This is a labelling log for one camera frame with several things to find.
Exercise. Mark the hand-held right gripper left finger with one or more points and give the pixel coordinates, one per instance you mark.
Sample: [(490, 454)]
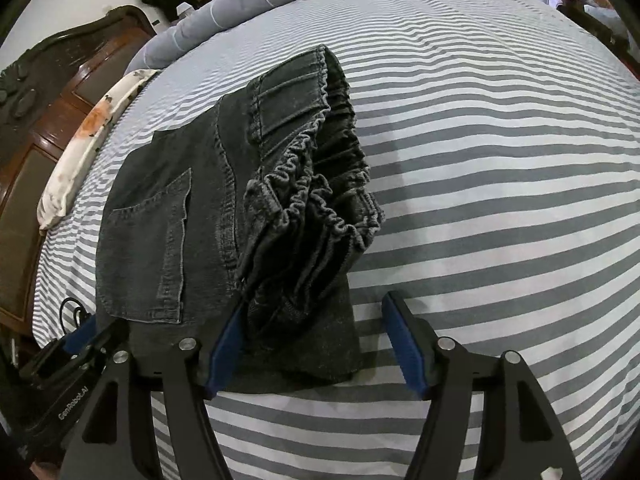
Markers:
[(225, 347)]

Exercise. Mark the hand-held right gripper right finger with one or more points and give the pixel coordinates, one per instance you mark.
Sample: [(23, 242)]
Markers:
[(407, 345)]

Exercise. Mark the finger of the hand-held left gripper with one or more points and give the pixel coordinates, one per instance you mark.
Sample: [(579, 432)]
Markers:
[(82, 332)]

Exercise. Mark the dark grey denim pants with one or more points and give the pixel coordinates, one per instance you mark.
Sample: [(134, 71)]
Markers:
[(165, 240)]

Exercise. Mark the grey white striped bed sheet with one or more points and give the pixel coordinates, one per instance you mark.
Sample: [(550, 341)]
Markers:
[(475, 185)]

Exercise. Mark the white floral pillow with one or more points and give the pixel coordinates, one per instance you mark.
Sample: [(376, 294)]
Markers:
[(85, 145)]

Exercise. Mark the carved wooden headboard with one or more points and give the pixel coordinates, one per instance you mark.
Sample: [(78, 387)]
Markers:
[(40, 125)]

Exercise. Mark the grey quilt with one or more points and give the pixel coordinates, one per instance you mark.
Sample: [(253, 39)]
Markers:
[(250, 5)]

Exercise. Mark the dark wooden furniture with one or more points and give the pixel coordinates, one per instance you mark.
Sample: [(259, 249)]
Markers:
[(600, 35)]

